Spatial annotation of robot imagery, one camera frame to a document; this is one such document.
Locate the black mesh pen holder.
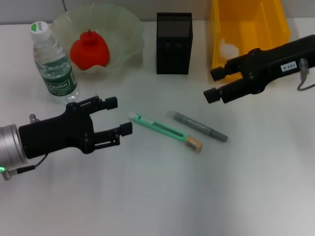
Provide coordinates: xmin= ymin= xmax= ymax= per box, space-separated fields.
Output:
xmin=156 ymin=12 xmax=193 ymax=75

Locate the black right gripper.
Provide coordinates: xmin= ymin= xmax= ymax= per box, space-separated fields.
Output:
xmin=203 ymin=34 xmax=315 ymax=104

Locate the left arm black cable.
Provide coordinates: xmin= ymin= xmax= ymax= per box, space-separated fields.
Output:
xmin=0 ymin=153 xmax=49 ymax=181

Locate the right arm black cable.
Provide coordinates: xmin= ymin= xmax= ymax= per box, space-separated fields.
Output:
xmin=296 ymin=58 xmax=315 ymax=91

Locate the tan eraser block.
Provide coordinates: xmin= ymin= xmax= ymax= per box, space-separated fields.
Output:
xmin=184 ymin=136 xmax=204 ymax=153

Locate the yellow plastic bin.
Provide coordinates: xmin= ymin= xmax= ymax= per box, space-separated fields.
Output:
xmin=209 ymin=0 xmax=291 ymax=82

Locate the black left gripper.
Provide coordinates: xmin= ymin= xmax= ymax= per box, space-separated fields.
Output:
xmin=18 ymin=95 xmax=133 ymax=159

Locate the clear green-label water bottle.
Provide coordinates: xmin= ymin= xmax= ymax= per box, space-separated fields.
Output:
xmin=29 ymin=21 xmax=80 ymax=104

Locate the green white pen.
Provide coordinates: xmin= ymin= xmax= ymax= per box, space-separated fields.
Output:
xmin=126 ymin=112 xmax=189 ymax=144

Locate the red orange fruit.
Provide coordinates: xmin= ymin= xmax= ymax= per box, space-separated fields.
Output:
xmin=69 ymin=29 xmax=111 ymax=71

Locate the green glass fruit plate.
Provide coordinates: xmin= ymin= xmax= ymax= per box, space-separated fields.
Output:
xmin=50 ymin=3 xmax=145 ymax=79

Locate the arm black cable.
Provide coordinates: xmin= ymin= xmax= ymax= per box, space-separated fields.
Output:
xmin=296 ymin=58 xmax=315 ymax=91
xmin=0 ymin=153 xmax=49 ymax=181

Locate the white paper ball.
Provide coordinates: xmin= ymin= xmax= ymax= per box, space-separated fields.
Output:
xmin=220 ymin=38 xmax=240 ymax=59

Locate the grey marker pen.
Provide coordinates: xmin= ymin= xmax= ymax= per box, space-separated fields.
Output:
xmin=166 ymin=110 xmax=228 ymax=143

